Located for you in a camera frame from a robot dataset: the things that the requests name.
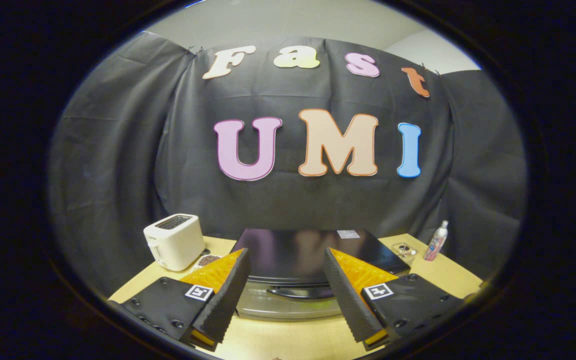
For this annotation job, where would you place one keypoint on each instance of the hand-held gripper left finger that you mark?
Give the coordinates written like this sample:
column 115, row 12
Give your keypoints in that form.
column 223, row 300

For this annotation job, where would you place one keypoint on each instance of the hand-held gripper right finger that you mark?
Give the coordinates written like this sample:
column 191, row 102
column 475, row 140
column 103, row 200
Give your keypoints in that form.
column 350, row 300

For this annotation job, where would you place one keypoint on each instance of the black toaster oven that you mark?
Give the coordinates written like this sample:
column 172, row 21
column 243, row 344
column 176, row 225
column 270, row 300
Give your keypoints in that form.
column 288, row 255

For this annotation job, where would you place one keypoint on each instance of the white pop-up toaster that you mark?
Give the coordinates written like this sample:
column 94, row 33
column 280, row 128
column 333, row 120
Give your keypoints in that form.
column 175, row 245

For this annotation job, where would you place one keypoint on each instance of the small dish of dark beans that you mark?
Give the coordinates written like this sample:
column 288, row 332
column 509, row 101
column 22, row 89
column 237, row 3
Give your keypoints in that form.
column 208, row 260

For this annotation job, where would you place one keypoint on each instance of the clear glass jar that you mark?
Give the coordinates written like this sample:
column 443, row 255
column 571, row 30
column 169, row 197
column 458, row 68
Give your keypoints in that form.
column 405, row 252

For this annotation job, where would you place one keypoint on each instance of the pink and white bottle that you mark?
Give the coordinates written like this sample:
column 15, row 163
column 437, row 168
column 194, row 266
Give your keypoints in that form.
column 436, row 242

